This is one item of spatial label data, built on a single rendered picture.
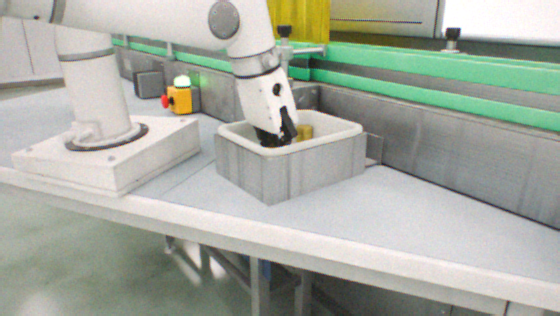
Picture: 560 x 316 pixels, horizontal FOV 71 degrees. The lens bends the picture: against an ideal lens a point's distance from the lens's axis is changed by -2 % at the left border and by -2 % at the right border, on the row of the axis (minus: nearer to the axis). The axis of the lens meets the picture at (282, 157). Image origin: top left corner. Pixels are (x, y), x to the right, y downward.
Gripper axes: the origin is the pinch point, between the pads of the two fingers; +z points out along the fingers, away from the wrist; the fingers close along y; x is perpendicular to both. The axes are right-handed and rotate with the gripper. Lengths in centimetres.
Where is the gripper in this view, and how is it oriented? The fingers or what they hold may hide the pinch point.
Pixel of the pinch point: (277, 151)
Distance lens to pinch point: 69.6
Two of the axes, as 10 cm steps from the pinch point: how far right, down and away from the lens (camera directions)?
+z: 2.1, 8.5, 4.9
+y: -5.9, -2.9, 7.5
